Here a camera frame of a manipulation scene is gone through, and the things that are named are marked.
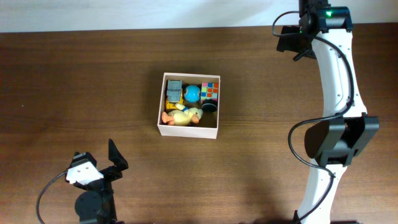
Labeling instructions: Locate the yellow plush duck toy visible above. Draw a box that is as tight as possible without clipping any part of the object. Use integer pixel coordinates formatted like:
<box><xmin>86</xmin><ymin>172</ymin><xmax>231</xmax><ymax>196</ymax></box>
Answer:
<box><xmin>161</xmin><ymin>103</ymin><xmax>203</xmax><ymax>126</ymax></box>

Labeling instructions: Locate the yellow grey toy truck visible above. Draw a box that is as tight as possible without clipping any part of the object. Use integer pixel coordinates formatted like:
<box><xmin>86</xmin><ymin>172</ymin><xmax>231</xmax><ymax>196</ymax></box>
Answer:
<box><xmin>165</xmin><ymin>80</ymin><xmax>183</xmax><ymax>111</ymax></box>

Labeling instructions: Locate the colourful puzzle cube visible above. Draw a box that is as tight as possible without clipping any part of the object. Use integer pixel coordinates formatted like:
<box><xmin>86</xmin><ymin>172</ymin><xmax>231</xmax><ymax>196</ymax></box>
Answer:
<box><xmin>200</xmin><ymin>82</ymin><xmax>219</xmax><ymax>103</ymax></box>

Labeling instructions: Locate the blue toy ball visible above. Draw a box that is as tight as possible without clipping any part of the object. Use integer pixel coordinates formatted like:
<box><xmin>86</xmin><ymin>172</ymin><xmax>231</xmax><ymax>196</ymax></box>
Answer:
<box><xmin>183</xmin><ymin>85</ymin><xmax>201</xmax><ymax>103</ymax></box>

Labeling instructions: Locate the black round lid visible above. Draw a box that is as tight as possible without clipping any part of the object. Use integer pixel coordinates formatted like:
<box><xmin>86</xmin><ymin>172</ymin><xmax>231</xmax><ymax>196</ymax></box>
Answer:
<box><xmin>201</xmin><ymin>99</ymin><xmax>218</xmax><ymax>113</ymax></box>

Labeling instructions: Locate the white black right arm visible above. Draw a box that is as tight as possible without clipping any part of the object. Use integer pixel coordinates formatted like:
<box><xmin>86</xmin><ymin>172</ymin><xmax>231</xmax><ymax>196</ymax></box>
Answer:
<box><xmin>273</xmin><ymin>0</ymin><xmax>379</xmax><ymax>223</ymax></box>

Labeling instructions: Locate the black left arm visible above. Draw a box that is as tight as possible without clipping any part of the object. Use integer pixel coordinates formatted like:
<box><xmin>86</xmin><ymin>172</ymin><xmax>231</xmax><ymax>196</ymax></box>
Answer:
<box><xmin>65</xmin><ymin>139</ymin><xmax>129</xmax><ymax>224</ymax></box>

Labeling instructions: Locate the pink cardboard box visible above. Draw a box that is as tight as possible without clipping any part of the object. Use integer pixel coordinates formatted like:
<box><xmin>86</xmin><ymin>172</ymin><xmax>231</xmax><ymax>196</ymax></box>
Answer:
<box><xmin>157</xmin><ymin>73</ymin><xmax>220</xmax><ymax>139</ymax></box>

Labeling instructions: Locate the black right camera cable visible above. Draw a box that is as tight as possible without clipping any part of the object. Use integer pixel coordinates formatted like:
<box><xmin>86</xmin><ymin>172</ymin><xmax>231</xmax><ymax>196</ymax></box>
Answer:
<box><xmin>271</xmin><ymin>11</ymin><xmax>356</xmax><ymax>224</ymax></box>

